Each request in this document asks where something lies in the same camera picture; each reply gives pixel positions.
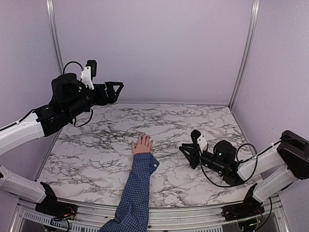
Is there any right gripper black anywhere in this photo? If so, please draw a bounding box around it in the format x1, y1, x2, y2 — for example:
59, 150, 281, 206
180, 144, 225, 175

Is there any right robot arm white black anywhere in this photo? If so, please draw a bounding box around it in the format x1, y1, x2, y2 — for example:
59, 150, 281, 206
179, 130, 309, 221

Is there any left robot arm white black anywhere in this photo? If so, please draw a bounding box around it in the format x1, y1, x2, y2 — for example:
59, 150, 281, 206
0, 73, 124, 215

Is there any blue checked shirt forearm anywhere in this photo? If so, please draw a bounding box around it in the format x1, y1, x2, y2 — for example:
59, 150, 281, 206
100, 153, 159, 232

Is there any person's bare hand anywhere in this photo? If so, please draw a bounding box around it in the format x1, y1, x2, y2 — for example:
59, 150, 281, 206
131, 134, 153, 156

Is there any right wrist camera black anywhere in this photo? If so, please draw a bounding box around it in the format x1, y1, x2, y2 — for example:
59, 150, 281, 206
191, 130, 208, 152

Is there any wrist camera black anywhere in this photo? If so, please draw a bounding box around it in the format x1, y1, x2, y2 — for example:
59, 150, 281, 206
81, 60, 97, 90
191, 130, 208, 152

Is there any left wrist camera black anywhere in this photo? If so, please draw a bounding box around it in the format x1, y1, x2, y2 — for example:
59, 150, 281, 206
81, 60, 97, 90

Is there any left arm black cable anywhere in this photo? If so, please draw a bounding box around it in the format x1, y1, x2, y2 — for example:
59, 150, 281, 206
62, 60, 94, 128

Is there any aluminium front frame rail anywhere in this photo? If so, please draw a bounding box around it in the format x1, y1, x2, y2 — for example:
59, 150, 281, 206
8, 196, 291, 232

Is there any left aluminium corner post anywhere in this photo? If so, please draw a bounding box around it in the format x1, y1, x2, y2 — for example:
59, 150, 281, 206
46, 0, 64, 73

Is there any aluminium corner post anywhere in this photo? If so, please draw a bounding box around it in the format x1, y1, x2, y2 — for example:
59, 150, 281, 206
46, 0, 64, 73
228, 0, 261, 111

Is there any right aluminium corner post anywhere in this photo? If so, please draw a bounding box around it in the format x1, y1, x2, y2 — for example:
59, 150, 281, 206
228, 0, 261, 111

